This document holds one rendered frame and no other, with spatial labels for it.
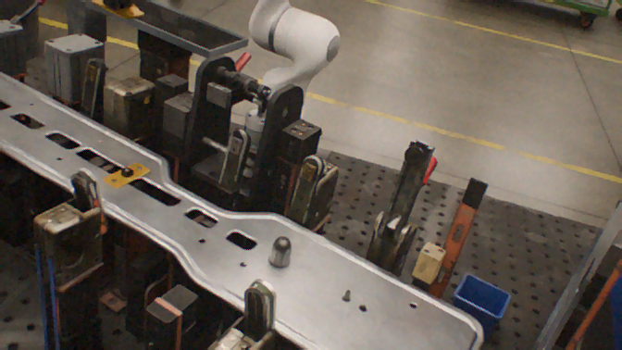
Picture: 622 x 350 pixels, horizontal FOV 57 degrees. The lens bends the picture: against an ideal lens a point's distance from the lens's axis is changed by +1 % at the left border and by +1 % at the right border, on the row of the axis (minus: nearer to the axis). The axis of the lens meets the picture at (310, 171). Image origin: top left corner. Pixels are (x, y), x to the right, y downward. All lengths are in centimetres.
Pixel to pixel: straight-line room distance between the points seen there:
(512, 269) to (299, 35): 82
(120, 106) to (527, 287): 107
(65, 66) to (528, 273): 124
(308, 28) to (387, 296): 69
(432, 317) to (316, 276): 19
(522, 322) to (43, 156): 110
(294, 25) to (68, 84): 52
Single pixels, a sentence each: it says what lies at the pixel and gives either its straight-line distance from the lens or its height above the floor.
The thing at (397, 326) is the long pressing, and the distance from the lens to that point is 89.
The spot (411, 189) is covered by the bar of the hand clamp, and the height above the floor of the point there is 114.
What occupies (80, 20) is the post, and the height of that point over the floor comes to 109.
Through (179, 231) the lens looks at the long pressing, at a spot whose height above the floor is 100.
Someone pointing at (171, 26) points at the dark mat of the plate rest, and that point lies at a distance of 136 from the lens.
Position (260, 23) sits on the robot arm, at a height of 117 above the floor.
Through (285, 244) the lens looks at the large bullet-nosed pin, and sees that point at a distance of 90.
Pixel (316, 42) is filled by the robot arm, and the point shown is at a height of 117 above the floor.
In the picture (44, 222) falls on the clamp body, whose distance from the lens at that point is 93.
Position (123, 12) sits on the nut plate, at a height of 131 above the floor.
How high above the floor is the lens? 162
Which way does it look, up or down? 32 degrees down
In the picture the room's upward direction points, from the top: 12 degrees clockwise
